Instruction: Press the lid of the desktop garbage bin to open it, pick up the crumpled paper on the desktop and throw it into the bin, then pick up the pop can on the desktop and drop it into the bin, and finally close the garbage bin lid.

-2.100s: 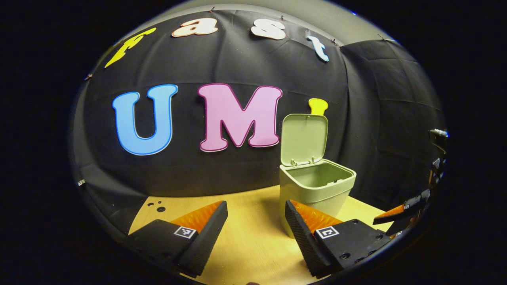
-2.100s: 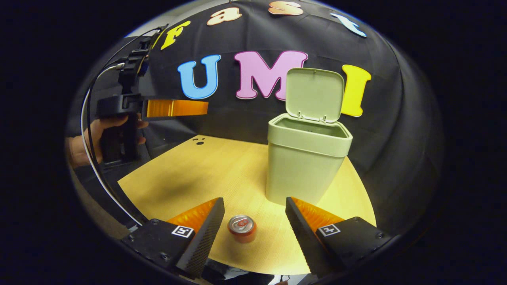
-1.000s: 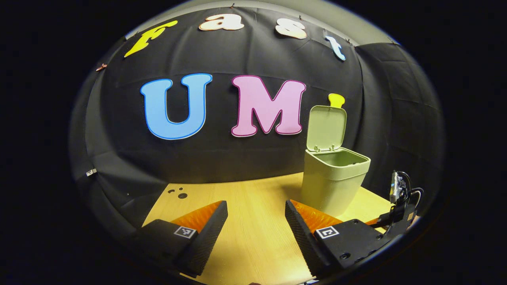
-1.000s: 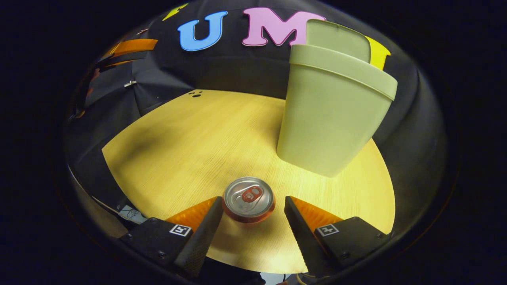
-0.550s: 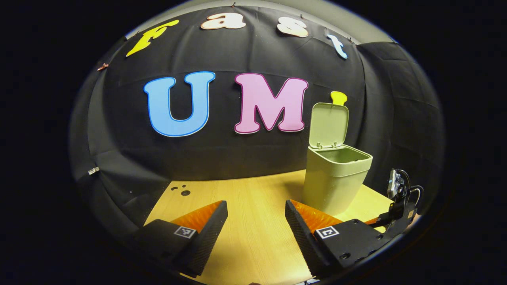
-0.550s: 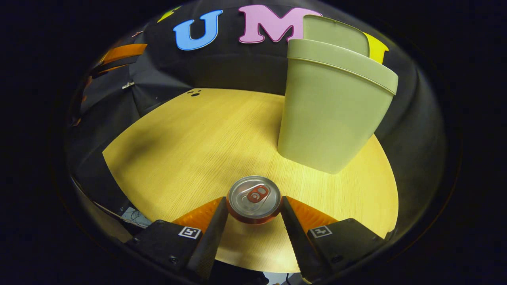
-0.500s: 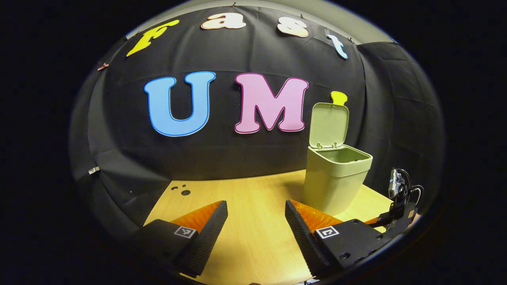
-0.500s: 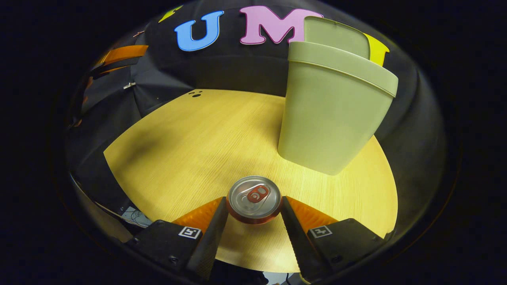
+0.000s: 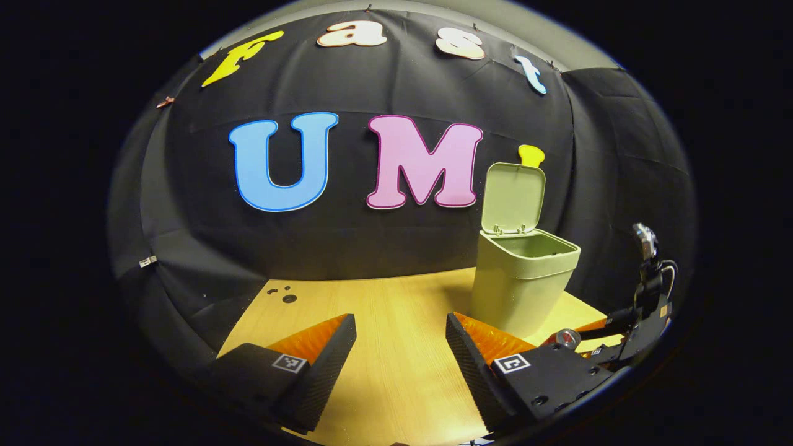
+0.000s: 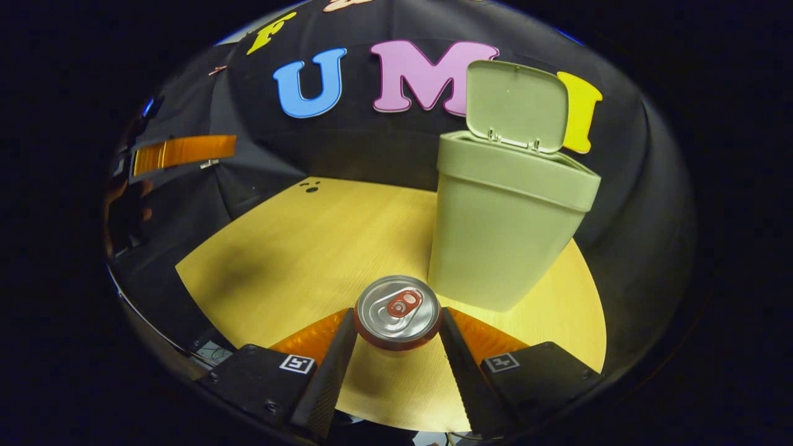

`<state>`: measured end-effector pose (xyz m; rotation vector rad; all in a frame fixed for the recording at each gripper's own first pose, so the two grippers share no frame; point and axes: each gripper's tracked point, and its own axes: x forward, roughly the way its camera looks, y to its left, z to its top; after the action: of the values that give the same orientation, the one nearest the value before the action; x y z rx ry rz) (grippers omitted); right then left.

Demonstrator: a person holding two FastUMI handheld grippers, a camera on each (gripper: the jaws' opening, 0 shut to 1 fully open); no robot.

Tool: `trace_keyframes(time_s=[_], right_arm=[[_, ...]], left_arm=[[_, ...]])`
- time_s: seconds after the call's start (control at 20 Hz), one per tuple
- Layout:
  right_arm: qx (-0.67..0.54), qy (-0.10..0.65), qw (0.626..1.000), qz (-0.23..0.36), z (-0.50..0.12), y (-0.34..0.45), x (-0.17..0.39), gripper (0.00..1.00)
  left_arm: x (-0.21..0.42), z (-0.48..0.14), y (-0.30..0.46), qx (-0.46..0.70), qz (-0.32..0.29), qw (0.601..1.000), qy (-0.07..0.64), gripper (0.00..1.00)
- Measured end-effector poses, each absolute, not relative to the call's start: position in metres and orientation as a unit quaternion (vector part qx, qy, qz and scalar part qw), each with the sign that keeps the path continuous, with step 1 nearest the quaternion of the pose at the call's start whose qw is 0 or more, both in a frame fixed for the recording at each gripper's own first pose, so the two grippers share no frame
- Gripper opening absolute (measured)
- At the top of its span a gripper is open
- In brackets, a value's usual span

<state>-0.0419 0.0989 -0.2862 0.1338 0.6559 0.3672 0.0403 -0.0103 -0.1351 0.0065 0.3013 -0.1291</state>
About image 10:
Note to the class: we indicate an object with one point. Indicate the wooden desktop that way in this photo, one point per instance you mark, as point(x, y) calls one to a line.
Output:
point(297, 248)

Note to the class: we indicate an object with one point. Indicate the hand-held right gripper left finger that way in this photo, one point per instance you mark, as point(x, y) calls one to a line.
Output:
point(328, 384)

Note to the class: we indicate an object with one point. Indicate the small white cloth clip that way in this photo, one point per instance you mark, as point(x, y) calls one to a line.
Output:
point(209, 164)

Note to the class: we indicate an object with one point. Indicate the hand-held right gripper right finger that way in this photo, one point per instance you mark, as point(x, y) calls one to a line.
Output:
point(471, 384)

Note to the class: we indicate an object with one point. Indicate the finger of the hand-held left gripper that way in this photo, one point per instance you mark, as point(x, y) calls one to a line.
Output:
point(186, 152)

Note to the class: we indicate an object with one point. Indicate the small orange cloth clip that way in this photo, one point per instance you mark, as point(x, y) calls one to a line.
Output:
point(217, 70)

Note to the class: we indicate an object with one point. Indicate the pale green desktop garbage bin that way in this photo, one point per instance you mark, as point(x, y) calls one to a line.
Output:
point(495, 235)

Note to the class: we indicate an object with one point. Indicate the black backdrop cloth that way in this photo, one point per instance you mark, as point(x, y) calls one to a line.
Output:
point(372, 142)

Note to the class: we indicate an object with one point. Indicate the red pop can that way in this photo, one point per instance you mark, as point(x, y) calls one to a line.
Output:
point(396, 310)

